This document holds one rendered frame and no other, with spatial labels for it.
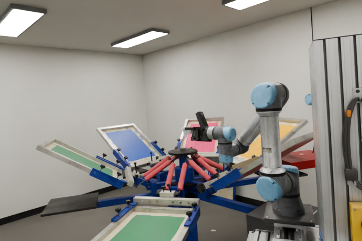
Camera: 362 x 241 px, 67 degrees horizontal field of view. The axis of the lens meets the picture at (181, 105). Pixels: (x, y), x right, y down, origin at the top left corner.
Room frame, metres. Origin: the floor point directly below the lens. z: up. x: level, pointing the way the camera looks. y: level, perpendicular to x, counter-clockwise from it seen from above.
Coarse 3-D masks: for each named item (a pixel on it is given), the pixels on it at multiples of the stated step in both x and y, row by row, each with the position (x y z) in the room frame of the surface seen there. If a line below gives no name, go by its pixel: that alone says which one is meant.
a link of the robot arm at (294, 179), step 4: (284, 168) 1.30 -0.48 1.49; (288, 168) 1.30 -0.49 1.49; (292, 168) 1.30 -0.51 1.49; (296, 168) 1.31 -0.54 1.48; (288, 172) 1.30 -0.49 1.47; (292, 172) 1.30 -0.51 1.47; (296, 172) 1.30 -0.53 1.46; (288, 176) 1.27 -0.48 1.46; (292, 176) 1.29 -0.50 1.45; (296, 176) 1.30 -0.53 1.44; (292, 180) 1.27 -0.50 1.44; (296, 180) 1.30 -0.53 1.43; (292, 184) 1.26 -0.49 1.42; (296, 184) 1.30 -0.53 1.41; (292, 188) 1.27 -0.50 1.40; (296, 188) 1.30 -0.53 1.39; (292, 192) 1.29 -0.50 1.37; (296, 192) 1.30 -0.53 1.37
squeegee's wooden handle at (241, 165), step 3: (249, 159) 2.33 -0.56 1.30; (252, 159) 2.35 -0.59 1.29; (255, 159) 2.38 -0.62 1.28; (240, 162) 2.24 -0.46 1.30; (243, 162) 2.26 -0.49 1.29; (246, 162) 2.28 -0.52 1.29; (249, 162) 2.30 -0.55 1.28; (234, 165) 2.17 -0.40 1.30; (237, 165) 2.19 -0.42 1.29; (240, 165) 2.21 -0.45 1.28; (243, 165) 2.24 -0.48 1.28; (246, 165) 2.26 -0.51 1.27
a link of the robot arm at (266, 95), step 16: (256, 96) 1.22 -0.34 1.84; (272, 96) 1.18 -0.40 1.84; (256, 112) 1.26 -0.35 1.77; (272, 112) 1.20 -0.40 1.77; (272, 128) 1.21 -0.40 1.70; (272, 144) 1.21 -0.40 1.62; (272, 160) 1.22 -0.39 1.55; (272, 176) 1.20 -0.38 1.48; (272, 192) 1.19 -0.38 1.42; (288, 192) 1.26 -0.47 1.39
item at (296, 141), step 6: (312, 132) 1.94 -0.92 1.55; (294, 138) 1.73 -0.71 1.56; (300, 138) 1.77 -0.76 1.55; (306, 138) 1.82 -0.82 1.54; (282, 144) 1.75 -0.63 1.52; (288, 144) 1.72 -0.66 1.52; (294, 144) 1.69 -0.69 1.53; (282, 150) 1.75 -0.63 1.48; (294, 150) 2.25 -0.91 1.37; (252, 162) 1.91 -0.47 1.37; (258, 162) 1.88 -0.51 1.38; (246, 168) 1.95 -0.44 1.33; (252, 168) 1.91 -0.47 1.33
